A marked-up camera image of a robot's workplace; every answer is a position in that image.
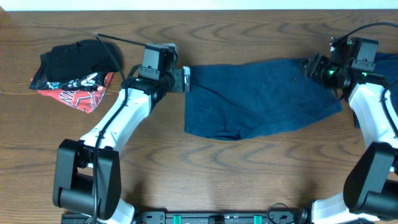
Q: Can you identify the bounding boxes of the dark blue shorts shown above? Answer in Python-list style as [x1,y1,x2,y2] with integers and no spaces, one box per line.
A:
[184,58,342,141]

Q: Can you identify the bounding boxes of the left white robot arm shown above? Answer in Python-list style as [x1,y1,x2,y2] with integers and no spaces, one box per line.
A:
[53,66,191,223]

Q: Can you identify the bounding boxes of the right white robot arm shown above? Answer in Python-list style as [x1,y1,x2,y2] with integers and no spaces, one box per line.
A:
[301,54,397,223]

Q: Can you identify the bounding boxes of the folded navy garment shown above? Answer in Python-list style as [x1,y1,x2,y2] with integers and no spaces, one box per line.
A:
[374,53,397,113]

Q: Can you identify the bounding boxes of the red printed shirt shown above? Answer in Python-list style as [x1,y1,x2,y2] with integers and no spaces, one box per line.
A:
[29,72,114,113]

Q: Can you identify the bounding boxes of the folded black garment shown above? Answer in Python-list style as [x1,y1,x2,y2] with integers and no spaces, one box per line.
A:
[29,40,121,91]

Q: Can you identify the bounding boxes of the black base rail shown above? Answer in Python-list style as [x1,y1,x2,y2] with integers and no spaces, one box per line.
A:
[60,210,312,224]

